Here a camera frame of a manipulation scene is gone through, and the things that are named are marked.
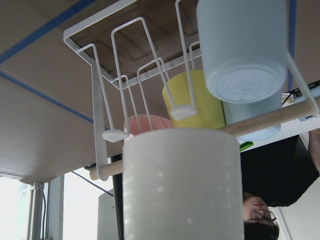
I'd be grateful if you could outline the pink plastic cup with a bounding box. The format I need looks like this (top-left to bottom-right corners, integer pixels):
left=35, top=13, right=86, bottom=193
left=128, top=114, right=173, bottom=139

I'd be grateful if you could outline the yellow-green plastic cup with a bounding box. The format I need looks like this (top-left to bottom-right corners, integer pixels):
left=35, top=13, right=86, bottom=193
left=162, top=69, right=226, bottom=130

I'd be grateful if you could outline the pale yellow plastic cup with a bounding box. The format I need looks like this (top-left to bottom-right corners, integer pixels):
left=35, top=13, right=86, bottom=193
left=123, top=128, right=244, bottom=240

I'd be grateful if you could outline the light blue plastic cup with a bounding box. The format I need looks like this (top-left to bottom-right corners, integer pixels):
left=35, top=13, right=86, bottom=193
left=221, top=87, right=283, bottom=141

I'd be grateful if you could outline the green plastic clamp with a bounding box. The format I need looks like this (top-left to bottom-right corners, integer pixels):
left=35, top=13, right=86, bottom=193
left=239, top=141, right=254, bottom=152

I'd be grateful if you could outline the seated operator in black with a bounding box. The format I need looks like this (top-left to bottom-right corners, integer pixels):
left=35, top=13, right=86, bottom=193
left=240, top=129, right=320, bottom=240

